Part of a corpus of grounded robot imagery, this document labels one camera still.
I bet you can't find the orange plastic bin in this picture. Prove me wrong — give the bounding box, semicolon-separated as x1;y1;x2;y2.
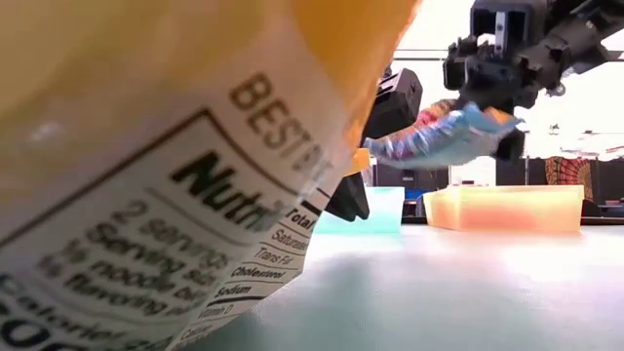
421;183;585;234

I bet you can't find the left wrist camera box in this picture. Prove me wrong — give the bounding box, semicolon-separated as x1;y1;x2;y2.
361;66;424;141

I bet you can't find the teal plastic bin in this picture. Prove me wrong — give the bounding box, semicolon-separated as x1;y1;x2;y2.
314;186;406;235

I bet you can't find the black aluminium table frame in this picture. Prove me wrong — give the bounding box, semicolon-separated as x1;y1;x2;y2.
399;215;624;226

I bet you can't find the black partition panel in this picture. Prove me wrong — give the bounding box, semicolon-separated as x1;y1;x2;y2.
495;156;624;218

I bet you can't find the blue-edged Maruchan noodle pack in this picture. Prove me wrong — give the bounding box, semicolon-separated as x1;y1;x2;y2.
363;99;526;171

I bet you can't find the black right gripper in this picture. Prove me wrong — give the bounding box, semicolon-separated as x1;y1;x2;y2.
442;0;574;163

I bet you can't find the yellow creamy chicken noodle pack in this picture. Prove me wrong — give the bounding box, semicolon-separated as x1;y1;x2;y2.
0;0;423;351

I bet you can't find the black monitor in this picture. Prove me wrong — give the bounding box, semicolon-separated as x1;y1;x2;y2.
372;163;449;191

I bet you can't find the patterned orange tapestry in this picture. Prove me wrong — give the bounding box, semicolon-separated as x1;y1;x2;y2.
544;155;595;202

